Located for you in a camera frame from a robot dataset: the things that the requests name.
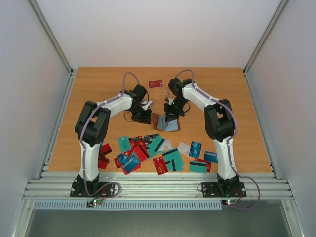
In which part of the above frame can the teal card upper left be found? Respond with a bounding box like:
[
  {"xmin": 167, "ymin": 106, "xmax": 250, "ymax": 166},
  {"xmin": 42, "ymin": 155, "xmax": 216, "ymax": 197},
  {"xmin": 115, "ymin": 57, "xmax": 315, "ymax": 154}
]
[{"xmin": 118, "ymin": 136, "xmax": 131, "ymax": 153}]

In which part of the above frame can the slotted grey cable duct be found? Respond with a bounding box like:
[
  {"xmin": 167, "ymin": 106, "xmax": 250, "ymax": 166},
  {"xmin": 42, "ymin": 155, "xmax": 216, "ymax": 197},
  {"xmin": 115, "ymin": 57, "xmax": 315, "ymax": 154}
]
[{"xmin": 33, "ymin": 200, "xmax": 222, "ymax": 211}]

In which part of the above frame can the black vip card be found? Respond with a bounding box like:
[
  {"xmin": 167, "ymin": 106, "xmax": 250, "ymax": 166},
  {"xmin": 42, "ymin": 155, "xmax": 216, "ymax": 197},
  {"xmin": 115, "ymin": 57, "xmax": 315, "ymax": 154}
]
[{"xmin": 144, "ymin": 134, "xmax": 159, "ymax": 146}]

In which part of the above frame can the white card right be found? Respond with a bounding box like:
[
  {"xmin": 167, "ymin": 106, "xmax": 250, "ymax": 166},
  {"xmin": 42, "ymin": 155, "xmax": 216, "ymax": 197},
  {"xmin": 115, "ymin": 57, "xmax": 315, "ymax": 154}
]
[{"xmin": 177, "ymin": 142, "xmax": 190, "ymax": 156}]

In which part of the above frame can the red card black stripe left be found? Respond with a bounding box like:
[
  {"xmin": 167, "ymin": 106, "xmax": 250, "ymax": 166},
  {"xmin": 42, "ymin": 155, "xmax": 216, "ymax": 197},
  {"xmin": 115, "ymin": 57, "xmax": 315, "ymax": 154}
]
[{"xmin": 98, "ymin": 153, "xmax": 109, "ymax": 169}]

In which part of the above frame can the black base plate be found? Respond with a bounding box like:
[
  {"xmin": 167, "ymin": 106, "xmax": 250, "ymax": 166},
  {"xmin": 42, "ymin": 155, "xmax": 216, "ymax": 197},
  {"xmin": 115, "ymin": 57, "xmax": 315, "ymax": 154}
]
[
  {"xmin": 70, "ymin": 174, "xmax": 115, "ymax": 198},
  {"xmin": 201, "ymin": 182, "xmax": 247, "ymax": 198}
]

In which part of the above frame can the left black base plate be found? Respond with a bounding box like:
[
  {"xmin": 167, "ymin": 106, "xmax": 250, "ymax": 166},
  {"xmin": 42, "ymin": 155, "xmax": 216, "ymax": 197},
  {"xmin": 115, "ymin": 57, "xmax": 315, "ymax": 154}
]
[{"xmin": 70, "ymin": 174, "xmax": 115, "ymax": 198}]

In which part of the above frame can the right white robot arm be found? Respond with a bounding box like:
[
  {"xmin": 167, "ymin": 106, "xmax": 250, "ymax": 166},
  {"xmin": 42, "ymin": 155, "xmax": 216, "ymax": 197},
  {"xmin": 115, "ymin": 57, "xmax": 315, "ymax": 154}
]
[{"xmin": 164, "ymin": 78, "xmax": 240, "ymax": 196}]

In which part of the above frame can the blue card lower pile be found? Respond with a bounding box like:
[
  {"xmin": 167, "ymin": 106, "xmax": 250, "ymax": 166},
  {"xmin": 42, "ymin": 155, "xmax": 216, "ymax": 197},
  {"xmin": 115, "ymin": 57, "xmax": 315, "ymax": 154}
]
[{"xmin": 121, "ymin": 155, "xmax": 141, "ymax": 175}]

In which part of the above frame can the white card centre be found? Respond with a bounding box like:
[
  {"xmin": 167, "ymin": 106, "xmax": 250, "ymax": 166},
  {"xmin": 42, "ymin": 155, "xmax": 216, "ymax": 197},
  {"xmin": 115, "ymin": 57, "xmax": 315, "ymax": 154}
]
[{"xmin": 159, "ymin": 139, "xmax": 172, "ymax": 151}]

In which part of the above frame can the blue card far right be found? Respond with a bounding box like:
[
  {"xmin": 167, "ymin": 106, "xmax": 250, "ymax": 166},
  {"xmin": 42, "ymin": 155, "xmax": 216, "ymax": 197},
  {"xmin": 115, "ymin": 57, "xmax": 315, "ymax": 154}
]
[{"xmin": 204, "ymin": 151, "xmax": 218, "ymax": 163}]

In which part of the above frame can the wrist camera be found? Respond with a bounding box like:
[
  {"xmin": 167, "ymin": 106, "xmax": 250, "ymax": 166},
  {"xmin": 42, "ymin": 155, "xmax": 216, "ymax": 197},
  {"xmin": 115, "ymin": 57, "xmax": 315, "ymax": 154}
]
[
  {"xmin": 141, "ymin": 100, "xmax": 154, "ymax": 110},
  {"xmin": 165, "ymin": 97, "xmax": 173, "ymax": 105}
]

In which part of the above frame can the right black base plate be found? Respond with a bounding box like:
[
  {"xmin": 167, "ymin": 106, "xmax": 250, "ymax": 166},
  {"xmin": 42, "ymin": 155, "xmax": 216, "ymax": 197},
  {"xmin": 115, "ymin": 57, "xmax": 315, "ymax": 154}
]
[{"xmin": 201, "ymin": 182, "xmax": 247, "ymax": 198}]

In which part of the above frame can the teal card black stripe right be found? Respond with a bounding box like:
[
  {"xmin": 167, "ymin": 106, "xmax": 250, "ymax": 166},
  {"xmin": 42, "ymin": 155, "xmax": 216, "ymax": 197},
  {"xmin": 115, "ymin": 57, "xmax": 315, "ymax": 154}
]
[{"xmin": 162, "ymin": 148, "xmax": 182, "ymax": 164}]

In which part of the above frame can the red card upper left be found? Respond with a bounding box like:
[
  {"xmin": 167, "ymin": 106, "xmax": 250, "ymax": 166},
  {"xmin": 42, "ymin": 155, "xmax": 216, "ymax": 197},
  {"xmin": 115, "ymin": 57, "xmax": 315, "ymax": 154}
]
[{"xmin": 100, "ymin": 144, "xmax": 112, "ymax": 156}]

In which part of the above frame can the teal card bottom right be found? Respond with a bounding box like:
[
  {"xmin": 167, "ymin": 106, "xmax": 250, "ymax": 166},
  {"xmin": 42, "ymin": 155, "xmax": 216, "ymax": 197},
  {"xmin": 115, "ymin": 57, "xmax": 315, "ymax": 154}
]
[{"xmin": 189, "ymin": 161, "xmax": 207, "ymax": 174}]

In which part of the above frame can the teal card black stripe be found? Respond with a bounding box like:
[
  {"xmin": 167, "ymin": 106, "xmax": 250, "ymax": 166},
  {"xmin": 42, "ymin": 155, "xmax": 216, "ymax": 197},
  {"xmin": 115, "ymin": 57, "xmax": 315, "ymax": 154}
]
[
  {"xmin": 148, "ymin": 135, "xmax": 165, "ymax": 157},
  {"xmin": 166, "ymin": 159, "xmax": 184, "ymax": 172},
  {"xmin": 162, "ymin": 148, "xmax": 182, "ymax": 164}
]

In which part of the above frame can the red card black stripe centre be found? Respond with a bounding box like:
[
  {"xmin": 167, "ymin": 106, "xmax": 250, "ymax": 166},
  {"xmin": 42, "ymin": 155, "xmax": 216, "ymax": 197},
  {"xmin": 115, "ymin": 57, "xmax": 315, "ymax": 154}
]
[{"xmin": 133, "ymin": 145, "xmax": 151, "ymax": 162}]

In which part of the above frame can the red card bottom right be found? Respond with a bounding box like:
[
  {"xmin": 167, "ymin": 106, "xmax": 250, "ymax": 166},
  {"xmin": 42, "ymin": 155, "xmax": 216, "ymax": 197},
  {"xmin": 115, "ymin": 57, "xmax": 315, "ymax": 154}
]
[{"xmin": 194, "ymin": 158, "xmax": 212, "ymax": 173}]

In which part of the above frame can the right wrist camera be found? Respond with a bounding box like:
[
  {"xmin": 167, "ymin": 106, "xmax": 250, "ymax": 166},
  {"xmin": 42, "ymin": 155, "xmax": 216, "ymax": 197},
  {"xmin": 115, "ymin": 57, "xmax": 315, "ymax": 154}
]
[{"xmin": 165, "ymin": 97, "xmax": 173, "ymax": 105}]

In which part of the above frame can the teal card black stripe centre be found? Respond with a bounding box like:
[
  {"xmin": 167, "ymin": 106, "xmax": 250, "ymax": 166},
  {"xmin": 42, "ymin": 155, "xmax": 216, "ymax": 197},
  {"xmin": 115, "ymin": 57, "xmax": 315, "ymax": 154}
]
[{"xmin": 148, "ymin": 135, "xmax": 165, "ymax": 157}]

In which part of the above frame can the lone red card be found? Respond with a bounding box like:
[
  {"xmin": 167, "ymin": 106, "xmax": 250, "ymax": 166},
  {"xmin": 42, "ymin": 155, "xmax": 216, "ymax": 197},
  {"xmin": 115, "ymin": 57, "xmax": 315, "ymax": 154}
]
[{"xmin": 149, "ymin": 80, "xmax": 163, "ymax": 88}]

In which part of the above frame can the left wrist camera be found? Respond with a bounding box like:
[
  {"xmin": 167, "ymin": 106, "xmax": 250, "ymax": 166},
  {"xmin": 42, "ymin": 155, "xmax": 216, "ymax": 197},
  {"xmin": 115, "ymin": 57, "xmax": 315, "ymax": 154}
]
[{"xmin": 141, "ymin": 100, "xmax": 154, "ymax": 110}]

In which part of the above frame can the red card black stripe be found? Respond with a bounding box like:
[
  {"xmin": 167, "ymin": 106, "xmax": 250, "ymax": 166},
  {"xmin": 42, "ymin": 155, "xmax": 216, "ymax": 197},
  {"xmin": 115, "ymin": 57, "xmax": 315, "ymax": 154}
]
[
  {"xmin": 98, "ymin": 153, "xmax": 109, "ymax": 169},
  {"xmin": 133, "ymin": 145, "xmax": 151, "ymax": 162}
]

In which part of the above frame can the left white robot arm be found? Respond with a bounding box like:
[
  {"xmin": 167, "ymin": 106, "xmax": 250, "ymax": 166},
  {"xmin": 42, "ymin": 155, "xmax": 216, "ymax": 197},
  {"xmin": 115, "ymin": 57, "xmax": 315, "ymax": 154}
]
[{"xmin": 71, "ymin": 84, "xmax": 152, "ymax": 197}]

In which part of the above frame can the white card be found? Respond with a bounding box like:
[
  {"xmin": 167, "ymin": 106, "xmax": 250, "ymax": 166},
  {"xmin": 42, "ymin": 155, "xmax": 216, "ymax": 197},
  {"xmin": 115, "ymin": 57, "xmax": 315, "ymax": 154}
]
[
  {"xmin": 159, "ymin": 139, "xmax": 172, "ymax": 151},
  {"xmin": 177, "ymin": 142, "xmax": 190, "ymax": 156}
]

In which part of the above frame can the red vip card bottom centre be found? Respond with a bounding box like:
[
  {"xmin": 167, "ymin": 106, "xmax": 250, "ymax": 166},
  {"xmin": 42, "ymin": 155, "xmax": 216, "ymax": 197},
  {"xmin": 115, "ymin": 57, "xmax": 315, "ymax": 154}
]
[{"xmin": 153, "ymin": 157, "xmax": 168, "ymax": 175}]

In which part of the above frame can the brown leather card holder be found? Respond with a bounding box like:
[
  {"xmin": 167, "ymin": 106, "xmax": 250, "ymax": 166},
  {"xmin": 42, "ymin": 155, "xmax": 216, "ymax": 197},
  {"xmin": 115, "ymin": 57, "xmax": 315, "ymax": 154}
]
[{"xmin": 151, "ymin": 113, "xmax": 180, "ymax": 132}]

